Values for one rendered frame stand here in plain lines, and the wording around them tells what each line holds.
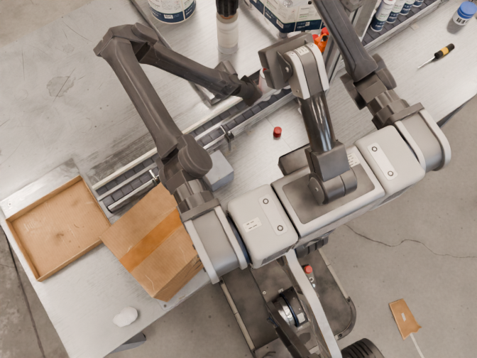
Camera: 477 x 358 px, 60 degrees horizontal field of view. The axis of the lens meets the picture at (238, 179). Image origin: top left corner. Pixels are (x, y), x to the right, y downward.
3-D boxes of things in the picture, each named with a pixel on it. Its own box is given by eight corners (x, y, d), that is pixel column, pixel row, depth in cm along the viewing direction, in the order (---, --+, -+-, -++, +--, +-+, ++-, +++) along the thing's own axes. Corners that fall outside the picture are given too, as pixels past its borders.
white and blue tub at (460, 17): (449, 19, 182) (457, 8, 176) (457, 10, 184) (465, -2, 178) (463, 28, 181) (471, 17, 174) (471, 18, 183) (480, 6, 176)
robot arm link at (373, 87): (370, 108, 97) (391, 95, 95) (347, 74, 100) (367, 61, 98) (373, 118, 105) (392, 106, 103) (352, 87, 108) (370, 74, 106)
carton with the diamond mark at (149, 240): (185, 194, 153) (174, 168, 127) (231, 241, 147) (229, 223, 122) (121, 252, 146) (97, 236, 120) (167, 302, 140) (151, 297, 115)
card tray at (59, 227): (82, 177, 157) (79, 174, 153) (116, 233, 150) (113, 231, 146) (9, 221, 151) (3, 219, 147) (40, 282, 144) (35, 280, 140)
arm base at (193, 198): (188, 234, 93) (181, 221, 82) (173, 203, 96) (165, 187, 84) (222, 217, 95) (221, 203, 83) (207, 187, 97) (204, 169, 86)
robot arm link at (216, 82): (113, 62, 107) (138, 33, 101) (108, 46, 109) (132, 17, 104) (223, 104, 140) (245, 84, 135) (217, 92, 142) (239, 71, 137)
